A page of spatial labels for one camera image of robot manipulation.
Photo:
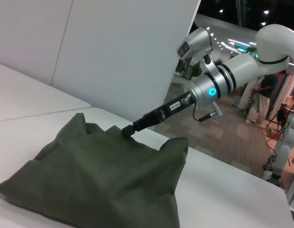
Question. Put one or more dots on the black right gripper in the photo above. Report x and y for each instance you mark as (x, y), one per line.
(161, 112)

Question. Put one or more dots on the dark green printed T-shirt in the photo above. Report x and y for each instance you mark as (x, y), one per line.
(90, 178)

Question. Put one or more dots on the standing person in dark shirt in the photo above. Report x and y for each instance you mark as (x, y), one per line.
(263, 95)

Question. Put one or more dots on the small silver right gripper connector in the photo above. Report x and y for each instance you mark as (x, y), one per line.
(185, 99)

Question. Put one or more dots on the green potted plant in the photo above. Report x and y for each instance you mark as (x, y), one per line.
(181, 67)
(197, 70)
(252, 51)

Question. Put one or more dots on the black tripod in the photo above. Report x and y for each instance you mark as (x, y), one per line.
(279, 116)

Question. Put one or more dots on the white humanoid robot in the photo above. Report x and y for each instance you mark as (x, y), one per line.
(283, 147)

